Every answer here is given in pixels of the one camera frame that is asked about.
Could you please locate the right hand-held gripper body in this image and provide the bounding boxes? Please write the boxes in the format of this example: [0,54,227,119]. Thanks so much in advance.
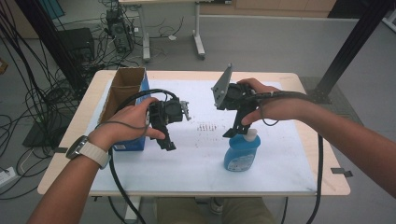
[210,63,260,114]

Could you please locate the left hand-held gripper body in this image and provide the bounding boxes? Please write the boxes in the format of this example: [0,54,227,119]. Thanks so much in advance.
[148,96,191,132]

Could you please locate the blue bottle with white cap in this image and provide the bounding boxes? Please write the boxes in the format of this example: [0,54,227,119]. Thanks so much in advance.
[223,129,262,173]

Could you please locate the person's left hand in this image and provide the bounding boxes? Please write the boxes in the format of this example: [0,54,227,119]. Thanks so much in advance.
[88,96,166,152]

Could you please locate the person's right hand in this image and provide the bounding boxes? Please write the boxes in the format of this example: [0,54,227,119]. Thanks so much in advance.
[236,77,311,127]

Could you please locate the white sheet mat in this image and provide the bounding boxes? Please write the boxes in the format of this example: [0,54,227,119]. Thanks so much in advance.
[88,78,318,193]

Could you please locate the open blue cardboard box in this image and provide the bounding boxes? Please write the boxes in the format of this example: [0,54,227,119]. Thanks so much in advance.
[97,66,151,152]

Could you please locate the wristwatch with white band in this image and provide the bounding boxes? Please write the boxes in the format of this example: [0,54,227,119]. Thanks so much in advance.
[64,134,111,171]

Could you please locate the person's khaki trousers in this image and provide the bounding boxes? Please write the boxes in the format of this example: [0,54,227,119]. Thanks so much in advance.
[155,196,276,224]

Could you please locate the white table leg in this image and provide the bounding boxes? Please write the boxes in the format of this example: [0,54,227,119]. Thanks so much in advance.
[124,195,143,224]

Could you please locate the person's shoe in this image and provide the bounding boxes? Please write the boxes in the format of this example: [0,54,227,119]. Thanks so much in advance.
[208,197,225,216]

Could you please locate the black computer tower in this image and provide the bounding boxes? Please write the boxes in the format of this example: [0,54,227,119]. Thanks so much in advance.
[106,8,134,54]

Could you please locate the grey floor mat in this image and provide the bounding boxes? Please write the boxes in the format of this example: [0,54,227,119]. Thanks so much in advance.
[298,76,364,127]

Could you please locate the wooden cabinet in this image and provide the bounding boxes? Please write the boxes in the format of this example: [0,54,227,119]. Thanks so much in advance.
[199,0,337,18]

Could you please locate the black box on floor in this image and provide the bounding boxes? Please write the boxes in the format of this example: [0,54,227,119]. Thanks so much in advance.
[57,27,96,63]

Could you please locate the dark floor plate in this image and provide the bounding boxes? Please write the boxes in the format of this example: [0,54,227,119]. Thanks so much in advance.
[21,115,73,148]

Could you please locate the teal panel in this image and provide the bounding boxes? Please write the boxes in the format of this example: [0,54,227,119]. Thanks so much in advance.
[38,0,66,20]

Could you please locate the white power strip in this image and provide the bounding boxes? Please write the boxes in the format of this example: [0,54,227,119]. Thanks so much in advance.
[0,166,18,189]

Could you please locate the right gripper thin wrist cord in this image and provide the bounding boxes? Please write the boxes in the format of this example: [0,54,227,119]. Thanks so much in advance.
[259,102,280,127]

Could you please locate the gripper thin wrist cord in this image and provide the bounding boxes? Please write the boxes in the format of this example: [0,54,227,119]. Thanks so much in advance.
[259,102,280,127]
[96,119,151,138]

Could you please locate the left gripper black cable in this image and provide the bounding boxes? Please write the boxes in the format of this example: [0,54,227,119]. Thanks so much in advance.
[106,88,180,224]

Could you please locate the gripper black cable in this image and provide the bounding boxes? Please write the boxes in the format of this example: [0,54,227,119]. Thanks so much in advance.
[255,90,325,224]
[106,88,180,224]

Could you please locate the left gripper thin wrist cord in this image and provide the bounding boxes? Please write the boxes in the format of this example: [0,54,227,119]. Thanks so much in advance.
[96,119,151,138]

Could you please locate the white desk frame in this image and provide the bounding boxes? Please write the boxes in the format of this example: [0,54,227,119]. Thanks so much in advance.
[118,0,233,62]

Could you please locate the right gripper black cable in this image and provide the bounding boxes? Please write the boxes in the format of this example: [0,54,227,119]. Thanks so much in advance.
[255,90,325,224]

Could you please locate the thin black cable under table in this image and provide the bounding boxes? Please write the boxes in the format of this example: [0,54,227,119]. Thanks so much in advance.
[279,196,290,224]

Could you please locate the black metal frame post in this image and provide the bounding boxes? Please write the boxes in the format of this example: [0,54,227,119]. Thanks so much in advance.
[13,0,88,94]
[306,0,396,105]

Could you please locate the tangle of black floor cables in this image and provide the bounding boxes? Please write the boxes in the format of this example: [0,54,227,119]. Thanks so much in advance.
[0,0,110,200]

